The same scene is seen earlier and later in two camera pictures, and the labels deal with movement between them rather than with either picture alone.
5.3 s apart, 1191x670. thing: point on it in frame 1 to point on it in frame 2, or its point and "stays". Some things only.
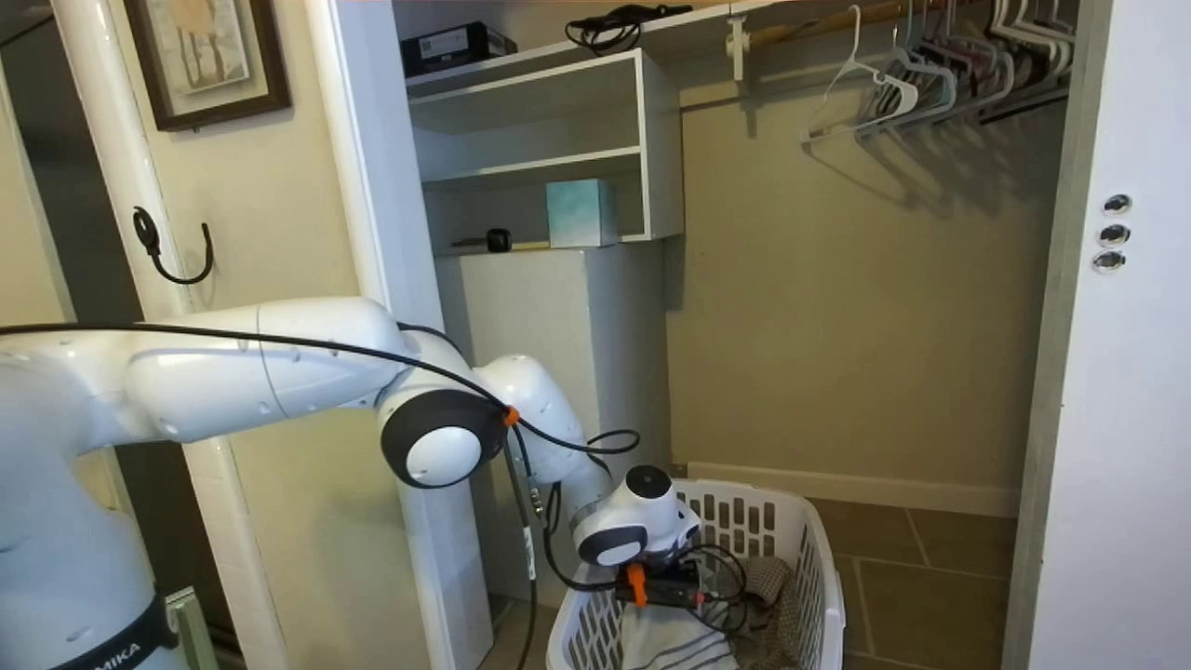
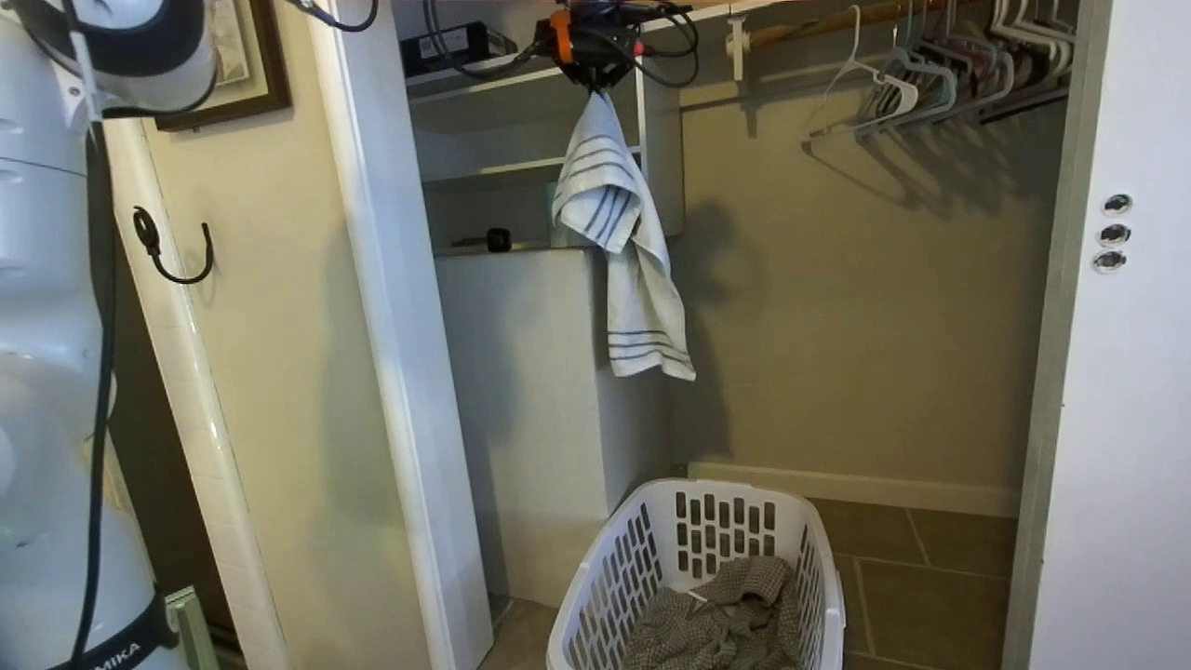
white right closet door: (1104, 551) stays
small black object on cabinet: (497, 239) stays
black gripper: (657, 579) to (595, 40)
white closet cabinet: (606, 318) stays
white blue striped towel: (671, 637) to (606, 196)
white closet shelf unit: (501, 131) stays
